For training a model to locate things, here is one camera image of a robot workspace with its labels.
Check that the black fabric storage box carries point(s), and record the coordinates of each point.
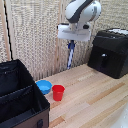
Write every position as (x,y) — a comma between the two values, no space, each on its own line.
(20,100)

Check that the blue bowl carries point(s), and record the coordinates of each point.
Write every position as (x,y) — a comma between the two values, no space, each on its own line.
(43,86)

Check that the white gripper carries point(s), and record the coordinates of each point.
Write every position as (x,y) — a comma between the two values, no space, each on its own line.
(74,32)

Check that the red plastic cup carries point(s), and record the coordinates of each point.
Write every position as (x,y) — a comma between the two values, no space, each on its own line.
(58,93)

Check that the dark blue book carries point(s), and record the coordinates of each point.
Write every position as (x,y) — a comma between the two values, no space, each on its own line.
(70,58)

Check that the beige woven folding screen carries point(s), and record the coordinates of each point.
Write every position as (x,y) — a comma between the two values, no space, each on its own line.
(30,33)

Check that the black hard case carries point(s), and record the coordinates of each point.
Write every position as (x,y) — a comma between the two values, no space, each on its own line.
(110,53)

